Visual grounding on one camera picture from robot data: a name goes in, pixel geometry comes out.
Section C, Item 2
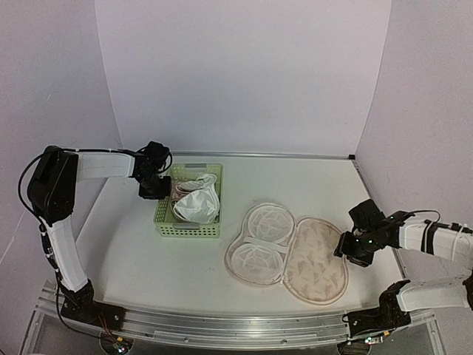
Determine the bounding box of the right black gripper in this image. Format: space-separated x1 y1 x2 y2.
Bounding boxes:
334 231 385 268

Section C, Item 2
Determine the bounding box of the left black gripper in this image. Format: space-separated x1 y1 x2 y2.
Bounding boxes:
137 172 172 200

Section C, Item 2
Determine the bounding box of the floral mesh laundry bag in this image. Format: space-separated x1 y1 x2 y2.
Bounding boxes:
224 203 349 305

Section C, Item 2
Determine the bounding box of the pink bra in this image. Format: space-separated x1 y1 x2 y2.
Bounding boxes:
169 179 202 205

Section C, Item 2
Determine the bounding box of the green plastic basket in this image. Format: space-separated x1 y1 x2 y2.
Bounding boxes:
154 163 223 238

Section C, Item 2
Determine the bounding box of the white bra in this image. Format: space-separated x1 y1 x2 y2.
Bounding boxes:
172 174 220 225

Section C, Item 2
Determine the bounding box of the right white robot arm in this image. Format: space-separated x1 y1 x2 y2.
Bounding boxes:
333 199 472 328

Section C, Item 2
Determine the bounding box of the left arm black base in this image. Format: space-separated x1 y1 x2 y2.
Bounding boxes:
59 280 126 331

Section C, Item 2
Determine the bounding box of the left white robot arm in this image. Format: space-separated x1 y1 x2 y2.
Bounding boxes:
18 141 173 294

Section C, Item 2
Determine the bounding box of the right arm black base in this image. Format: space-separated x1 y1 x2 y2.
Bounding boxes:
341 280 411 338

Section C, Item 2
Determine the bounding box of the aluminium front rail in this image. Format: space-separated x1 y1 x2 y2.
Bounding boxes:
19 283 446 354

